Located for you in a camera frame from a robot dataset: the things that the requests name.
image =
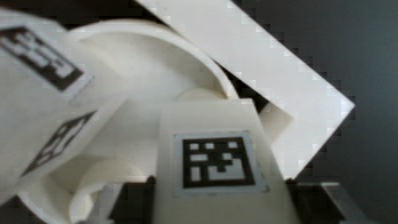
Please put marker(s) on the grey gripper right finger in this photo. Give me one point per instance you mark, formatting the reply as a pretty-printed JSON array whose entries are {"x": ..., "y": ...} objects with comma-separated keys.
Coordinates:
[{"x": 323, "y": 204}]

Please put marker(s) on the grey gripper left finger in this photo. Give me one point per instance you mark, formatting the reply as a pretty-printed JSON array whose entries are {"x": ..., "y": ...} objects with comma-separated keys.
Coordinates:
[{"x": 122, "y": 206}]

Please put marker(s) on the white stool leg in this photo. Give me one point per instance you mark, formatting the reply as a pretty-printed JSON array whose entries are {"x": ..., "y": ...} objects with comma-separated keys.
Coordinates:
[
  {"x": 218, "y": 181},
  {"x": 60, "y": 94}
]

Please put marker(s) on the white right fence bar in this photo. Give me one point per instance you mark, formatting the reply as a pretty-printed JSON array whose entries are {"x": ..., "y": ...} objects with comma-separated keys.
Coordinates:
[{"x": 298, "y": 130}]

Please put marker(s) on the white fence bar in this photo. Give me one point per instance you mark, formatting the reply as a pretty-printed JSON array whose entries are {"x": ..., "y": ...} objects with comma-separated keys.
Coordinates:
[
  {"x": 298, "y": 130},
  {"x": 215, "y": 25}
]

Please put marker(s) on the white front fence bar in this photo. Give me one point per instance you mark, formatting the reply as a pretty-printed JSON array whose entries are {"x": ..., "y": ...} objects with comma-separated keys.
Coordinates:
[{"x": 215, "y": 25}]

